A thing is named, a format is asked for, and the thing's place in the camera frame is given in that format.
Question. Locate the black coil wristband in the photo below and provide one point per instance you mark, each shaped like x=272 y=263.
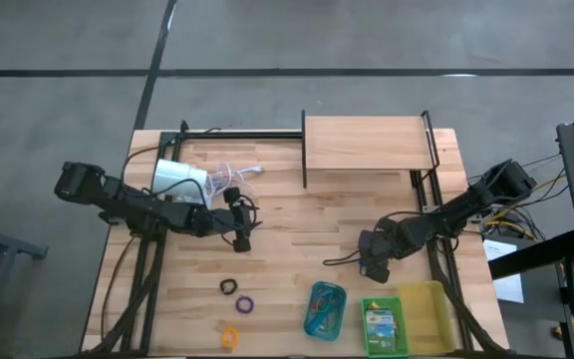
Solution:
x=222 y=286

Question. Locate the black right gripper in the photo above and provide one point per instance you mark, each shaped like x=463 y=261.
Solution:
x=381 y=244

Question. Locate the yellow glue tube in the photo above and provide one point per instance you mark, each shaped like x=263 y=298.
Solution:
x=374 y=304

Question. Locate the white paper sheet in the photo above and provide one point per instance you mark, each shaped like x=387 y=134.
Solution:
x=508 y=284

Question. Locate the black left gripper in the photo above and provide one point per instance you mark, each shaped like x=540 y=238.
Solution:
x=227 y=219

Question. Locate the yellow plastic bin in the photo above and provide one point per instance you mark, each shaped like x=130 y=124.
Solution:
x=429 y=319

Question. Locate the green plastic bin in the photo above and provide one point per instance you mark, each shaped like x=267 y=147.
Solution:
x=404 y=329

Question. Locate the green yellow crayon box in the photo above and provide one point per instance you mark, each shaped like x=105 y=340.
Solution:
x=380 y=329

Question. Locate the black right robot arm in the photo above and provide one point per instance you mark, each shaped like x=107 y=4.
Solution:
x=466 y=204

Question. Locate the wooden shelf riser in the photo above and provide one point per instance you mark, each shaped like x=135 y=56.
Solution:
x=367 y=142

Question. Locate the teal plastic bin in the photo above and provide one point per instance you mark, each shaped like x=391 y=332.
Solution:
x=312 y=326

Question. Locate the purple coil wristband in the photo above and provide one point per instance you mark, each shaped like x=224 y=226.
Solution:
x=238 y=305

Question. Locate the green coil wristband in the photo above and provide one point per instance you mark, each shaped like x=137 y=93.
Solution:
x=323 y=313

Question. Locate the orange coil wristband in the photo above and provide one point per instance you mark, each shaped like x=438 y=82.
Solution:
x=223 y=339

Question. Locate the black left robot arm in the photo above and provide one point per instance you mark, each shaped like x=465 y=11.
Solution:
x=132 y=207

